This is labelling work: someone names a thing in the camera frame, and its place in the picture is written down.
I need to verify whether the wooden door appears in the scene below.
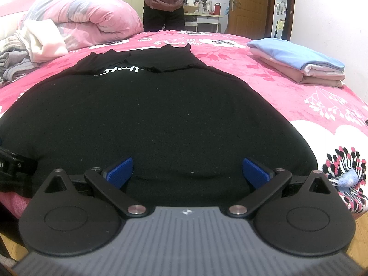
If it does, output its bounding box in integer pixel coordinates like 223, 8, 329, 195
226, 0, 271, 39

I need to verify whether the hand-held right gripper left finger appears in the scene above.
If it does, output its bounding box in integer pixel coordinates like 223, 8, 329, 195
37, 158, 148, 218

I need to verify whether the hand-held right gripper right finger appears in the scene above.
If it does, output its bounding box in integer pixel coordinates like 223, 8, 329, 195
227, 158, 335, 217

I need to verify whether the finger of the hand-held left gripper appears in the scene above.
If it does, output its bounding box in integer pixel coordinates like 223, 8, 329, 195
11, 153, 38, 179

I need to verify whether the brown door frame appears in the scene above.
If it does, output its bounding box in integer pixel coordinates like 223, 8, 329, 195
266, 0, 296, 42

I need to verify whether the white folded garment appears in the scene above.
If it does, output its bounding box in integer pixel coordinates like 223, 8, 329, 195
300, 63, 345, 77

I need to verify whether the grey hoodie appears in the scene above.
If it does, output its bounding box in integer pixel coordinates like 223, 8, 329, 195
0, 36, 39, 88

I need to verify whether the white bed headboard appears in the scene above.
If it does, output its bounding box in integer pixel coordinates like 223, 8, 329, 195
0, 13, 22, 42

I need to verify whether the pink grey quilt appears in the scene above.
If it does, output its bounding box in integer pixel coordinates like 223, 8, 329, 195
17, 0, 144, 51

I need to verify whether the black t-shirt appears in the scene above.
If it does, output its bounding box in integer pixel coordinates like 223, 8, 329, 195
0, 44, 318, 204

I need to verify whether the pink floral blanket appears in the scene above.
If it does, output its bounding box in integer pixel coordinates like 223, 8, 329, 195
0, 30, 368, 219

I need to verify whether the cream fleece garment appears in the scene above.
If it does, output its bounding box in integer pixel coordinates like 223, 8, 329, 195
16, 19, 69, 64

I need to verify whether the white cluttered desk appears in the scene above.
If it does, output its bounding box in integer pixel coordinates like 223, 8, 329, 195
182, 0, 226, 33

